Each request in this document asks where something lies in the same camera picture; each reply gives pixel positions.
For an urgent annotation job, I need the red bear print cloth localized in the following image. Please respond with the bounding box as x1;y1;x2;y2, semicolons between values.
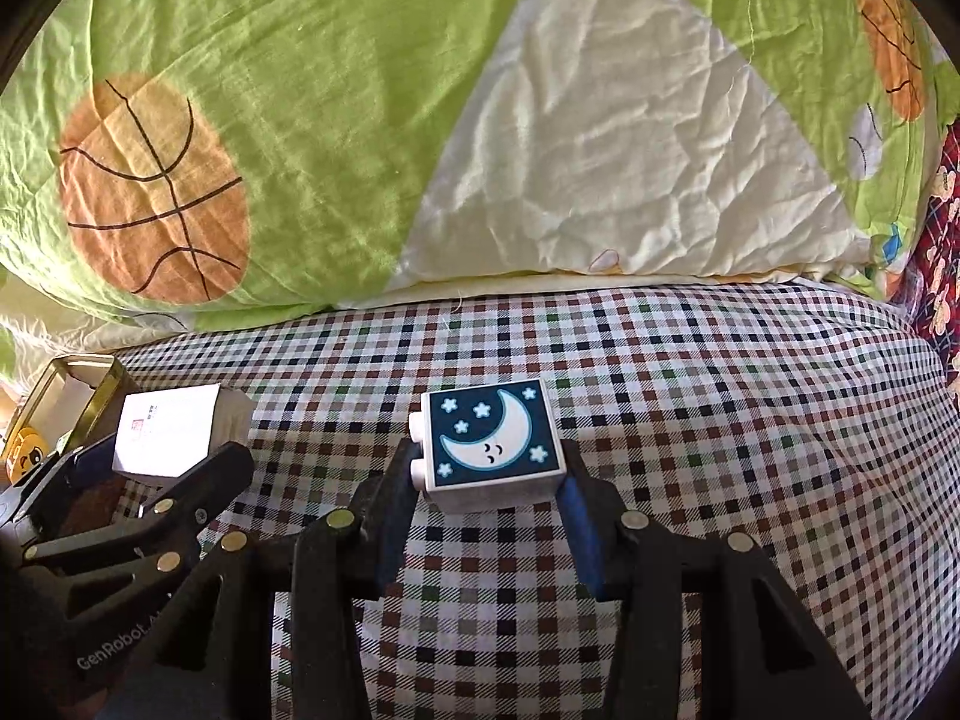
885;116;960;398

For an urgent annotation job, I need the basketball print quilt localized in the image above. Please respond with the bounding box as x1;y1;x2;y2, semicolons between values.
0;0;950;383

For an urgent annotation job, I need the yellow face print block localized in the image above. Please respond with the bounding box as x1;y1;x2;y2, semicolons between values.
0;426;50;482

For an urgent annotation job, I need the white box with red label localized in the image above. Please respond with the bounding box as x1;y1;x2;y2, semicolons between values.
112;382;256;488

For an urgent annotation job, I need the white moon print block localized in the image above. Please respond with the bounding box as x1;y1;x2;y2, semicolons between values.
409;377;567;512

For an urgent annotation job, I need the gold tin box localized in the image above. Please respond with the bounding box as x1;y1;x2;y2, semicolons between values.
0;352;128;466

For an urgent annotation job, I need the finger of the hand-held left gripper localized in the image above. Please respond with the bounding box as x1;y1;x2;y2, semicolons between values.
26;444;254;586
0;441;128;541

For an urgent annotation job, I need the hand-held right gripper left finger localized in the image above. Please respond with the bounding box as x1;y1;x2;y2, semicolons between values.
146;454;421;720

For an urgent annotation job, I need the checked bed sheet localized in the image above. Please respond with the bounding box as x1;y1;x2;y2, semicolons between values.
112;274;960;720

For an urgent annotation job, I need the white paper liner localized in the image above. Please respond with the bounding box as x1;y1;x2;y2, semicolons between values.
30;364;113;451

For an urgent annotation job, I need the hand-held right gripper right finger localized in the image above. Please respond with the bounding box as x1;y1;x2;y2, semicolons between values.
559;439;875;720

